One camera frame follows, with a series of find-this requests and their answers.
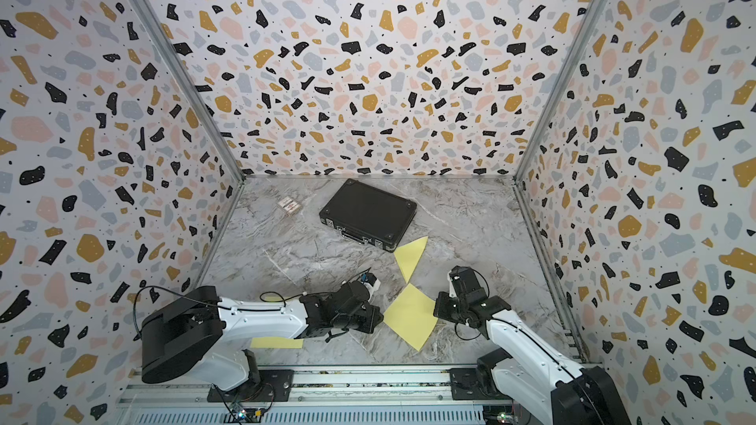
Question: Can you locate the yellow square paper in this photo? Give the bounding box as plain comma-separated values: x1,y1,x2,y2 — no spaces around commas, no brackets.
250,336,304,349
384,283,438,351
394,236,428,283

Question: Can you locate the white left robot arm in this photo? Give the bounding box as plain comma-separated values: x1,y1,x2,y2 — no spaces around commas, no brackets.
139,272,383,392

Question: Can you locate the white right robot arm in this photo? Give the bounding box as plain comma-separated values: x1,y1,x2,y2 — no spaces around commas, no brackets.
433,267,630,424

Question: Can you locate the black hard carrying case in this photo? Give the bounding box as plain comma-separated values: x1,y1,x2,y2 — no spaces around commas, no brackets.
319,179,417,253

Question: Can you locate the playing card box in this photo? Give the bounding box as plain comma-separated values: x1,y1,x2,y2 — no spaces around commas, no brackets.
278,196,301,214

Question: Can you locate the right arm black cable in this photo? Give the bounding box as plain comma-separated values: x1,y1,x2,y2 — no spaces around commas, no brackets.
489,315,592,408

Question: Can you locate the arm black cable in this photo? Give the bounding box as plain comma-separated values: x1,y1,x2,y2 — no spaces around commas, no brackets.
489,315,592,408
131,284,285,332

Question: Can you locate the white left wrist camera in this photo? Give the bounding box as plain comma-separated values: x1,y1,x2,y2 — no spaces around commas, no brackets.
358,271,380,294

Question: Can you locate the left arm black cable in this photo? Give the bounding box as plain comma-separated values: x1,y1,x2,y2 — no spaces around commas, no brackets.
131,284,285,332

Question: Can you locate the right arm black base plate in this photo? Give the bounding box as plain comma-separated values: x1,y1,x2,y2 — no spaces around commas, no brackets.
449,368,509,401

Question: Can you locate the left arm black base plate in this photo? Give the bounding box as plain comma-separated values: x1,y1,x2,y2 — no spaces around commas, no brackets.
207,369,295,405

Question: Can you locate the aluminium mounting rail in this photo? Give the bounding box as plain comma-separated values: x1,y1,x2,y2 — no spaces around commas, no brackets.
113,365,537,424

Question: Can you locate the aluminium corner post left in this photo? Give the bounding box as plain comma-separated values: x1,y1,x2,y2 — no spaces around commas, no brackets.
128,0,244,183

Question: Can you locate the aluminium corner post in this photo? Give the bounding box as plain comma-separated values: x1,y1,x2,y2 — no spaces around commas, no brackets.
514,0,608,185
128,0,244,183

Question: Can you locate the aluminium corner post right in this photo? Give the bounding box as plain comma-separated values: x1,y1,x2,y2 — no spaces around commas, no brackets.
514,0,608,185

